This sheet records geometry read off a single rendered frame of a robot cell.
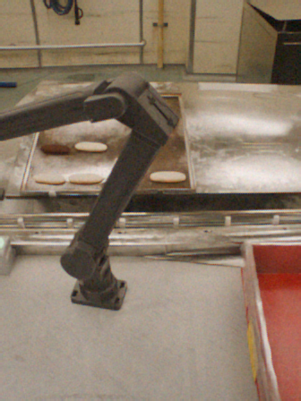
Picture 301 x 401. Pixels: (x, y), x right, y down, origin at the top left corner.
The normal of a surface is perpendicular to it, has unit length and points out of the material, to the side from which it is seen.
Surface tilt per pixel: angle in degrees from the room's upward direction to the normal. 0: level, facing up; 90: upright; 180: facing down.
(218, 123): 10
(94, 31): 90
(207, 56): 90
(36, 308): 0
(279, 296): 0
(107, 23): 90
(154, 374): 0
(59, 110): 87
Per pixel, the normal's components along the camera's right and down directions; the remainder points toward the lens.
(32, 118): -0.31, 0.51
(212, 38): 0.02, 0.58
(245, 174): 0.00, -0.70
